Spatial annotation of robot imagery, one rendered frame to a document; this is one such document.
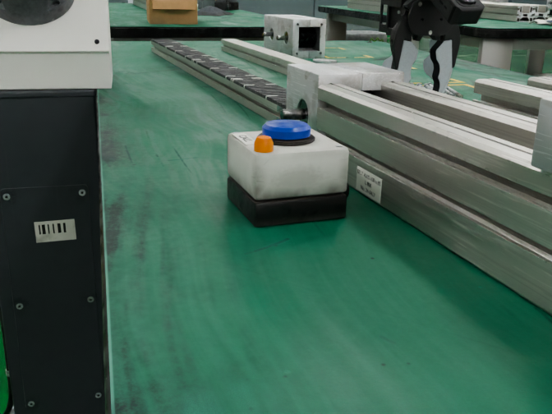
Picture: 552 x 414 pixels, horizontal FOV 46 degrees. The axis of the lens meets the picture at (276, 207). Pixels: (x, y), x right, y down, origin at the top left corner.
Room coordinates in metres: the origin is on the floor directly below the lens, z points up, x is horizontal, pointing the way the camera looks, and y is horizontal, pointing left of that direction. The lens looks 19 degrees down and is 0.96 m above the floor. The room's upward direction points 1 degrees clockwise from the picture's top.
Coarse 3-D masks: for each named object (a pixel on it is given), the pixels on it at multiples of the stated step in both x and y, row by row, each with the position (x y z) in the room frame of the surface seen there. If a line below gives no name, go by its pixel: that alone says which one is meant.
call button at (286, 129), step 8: (280, 120) 0.55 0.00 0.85; (288, 120) 0.55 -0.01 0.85; (296, 120) 0.55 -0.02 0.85; (264, 128) 0.52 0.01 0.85; (272, 128) 0.52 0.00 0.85; (280, 128) 0.52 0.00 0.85; (288, 128) 0.52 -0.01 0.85; (296, 128) 0.52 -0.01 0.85; (304, 128) 0.52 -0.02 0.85; (272, 136) 0.52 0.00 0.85; (280, 136) 0.51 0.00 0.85; (288, 136) 0.51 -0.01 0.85; (296, 136) 0.51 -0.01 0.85; (304, 136) 0.52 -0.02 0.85
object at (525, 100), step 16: (480, 80) 0.73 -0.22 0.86; (496, 80) 0.73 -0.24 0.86; (528, 80) 0.76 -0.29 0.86; (544, 80) 0.74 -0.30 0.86; (496, 96) 0.70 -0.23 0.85; (512, 96) 0.68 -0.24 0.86; (528, 96) 0.66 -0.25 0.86; (544, 96) 0.64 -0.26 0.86; (512, 112) 0.68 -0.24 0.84; (528, 112) 0.67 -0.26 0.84
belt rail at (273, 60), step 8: (224, 40) 1.81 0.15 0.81; (232, 40) 1.80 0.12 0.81; (240, 40) 1.80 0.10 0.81; (224, 48) 1.81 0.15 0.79; (232, 48) 1.76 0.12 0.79; (240, 48) 1.67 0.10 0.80; (248, 48) 1.61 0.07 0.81; (256, 48) 1.59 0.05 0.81; (264, 48) 1.60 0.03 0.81; (240, 56) 1.67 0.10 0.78; (248, 56) 1.61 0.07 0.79; (256, 56) 1.57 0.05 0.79; (264, 56) 1.50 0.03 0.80; (272, 56) 1.45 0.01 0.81; (280, 56) 1.44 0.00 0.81; (288, 56) 1.45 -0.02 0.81; (264, 64) 1.50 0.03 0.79; (272, 64) 1.45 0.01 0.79; (280, 64) 1.42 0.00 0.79; (280, 72) 1.40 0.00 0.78
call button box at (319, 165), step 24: (240, 144) 0.52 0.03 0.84; (288, 144) 0.51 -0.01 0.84; (312, 144) 0.52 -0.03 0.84; (336, 144) 0.52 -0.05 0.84; (240, 168) 0.52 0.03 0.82; (264, 168) 0.48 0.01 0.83; (288, 168) 0.49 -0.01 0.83; (312, 168) 0.50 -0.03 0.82; (336, 168) 0.51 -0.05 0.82; (240, 192) 0.52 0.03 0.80; (264, 192) 0.48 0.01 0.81; (288, 192) 0.49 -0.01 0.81; (312, 192) 0.50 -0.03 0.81; (336, 192) 0.51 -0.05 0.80; (264, 216) 0.48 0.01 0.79; (288, 216) 0.49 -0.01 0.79; (312, 216) 0.50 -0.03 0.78; (336, 216) 0.51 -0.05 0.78
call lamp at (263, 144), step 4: (260, 136) 0.49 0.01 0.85; (264, 136) 0.49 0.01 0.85; (268, 136) 0.49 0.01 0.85; (256, 140) 0.49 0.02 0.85; (260, 140) 0.49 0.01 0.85; (264, 140) 0.49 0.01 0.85; (268, 140) 0.49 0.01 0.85; (272, 140) 0.49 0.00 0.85; (256, 144) 0.49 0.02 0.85; (260, 144) 0.49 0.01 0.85; (264, 144) 0.49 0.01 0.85; (268, 144) 0.49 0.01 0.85; (272, 144) 0.49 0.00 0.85; (256, 148) 0.49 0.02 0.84; (260, 148) 0.49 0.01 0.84; (264, 148) 0.49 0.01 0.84; (268, 148) 0.49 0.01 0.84; (272, 148) 0.49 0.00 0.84; (260, 152) 0.49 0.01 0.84; (264, 152) 0.49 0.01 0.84; (268, 152) 0.49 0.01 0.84
